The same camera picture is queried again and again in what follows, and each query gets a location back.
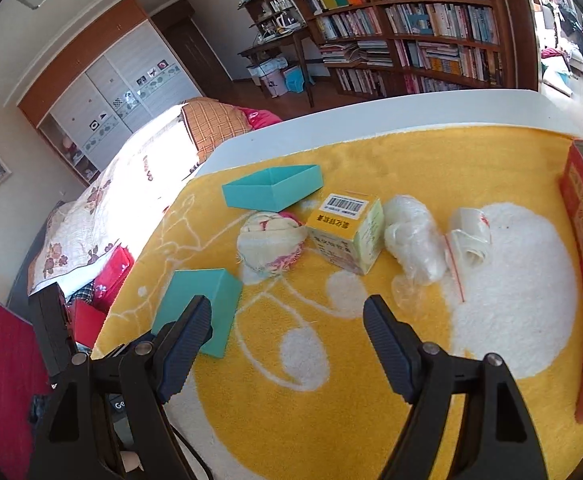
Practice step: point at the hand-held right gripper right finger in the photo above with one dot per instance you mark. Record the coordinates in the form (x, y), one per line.
(386, 345)

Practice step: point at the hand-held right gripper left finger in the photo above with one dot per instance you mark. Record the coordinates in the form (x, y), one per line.
(186, 350)

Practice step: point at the teal box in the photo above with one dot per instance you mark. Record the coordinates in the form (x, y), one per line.
(206, 295)

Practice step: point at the clear plastic wrap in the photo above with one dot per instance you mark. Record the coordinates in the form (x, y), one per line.
(414, 240)

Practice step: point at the yellow green carton box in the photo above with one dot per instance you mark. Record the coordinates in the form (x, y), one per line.
(341, 240)

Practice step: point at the clear zip bag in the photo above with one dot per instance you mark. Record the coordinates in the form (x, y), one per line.
(471, 240)

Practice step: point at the patterned fabric ball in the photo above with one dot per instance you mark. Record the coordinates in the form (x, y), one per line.
(271, 242)

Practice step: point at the teal box tray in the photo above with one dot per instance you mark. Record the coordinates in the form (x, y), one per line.
(251, 200)

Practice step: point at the yellow and white blanket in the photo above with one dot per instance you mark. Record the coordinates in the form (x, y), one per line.
(321, 360)

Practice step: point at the red cloth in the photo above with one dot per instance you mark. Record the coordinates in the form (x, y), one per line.
(1, 385)

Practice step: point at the red bag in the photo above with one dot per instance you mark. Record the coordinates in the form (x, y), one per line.
(114, 280)

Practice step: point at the bed with floral quilt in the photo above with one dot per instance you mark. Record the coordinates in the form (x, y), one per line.
(96, 210)

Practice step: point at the orange plaid pillow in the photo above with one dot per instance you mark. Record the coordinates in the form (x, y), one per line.
(211, 127)

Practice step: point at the white table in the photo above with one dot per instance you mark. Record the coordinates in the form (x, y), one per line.
(371, 110)

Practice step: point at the pink red pillow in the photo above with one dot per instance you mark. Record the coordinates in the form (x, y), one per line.
(261, 117)

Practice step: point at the wardrobe with sliding doors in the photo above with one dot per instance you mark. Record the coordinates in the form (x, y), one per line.
(96, 85)

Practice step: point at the teal plastic stool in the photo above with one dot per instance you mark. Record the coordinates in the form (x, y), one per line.
(296, 80)

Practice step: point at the pink white storage bin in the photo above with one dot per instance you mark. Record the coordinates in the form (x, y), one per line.
(274, 77)

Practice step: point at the dark wooden room door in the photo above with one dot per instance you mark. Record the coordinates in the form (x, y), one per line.
(196, 45)

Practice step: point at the dark wooden desk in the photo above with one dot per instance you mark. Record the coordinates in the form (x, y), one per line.
(281, 42)

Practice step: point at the pink white bedding bundle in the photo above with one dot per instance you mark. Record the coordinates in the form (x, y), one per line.
(559, 67)

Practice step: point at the rows of books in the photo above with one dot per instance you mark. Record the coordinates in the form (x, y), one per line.
(436, 15)

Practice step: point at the wooden bookshelf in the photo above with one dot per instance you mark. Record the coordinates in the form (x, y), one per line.
(516, 25)

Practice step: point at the small wooden rack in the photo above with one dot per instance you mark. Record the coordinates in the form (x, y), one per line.
(266, 5)

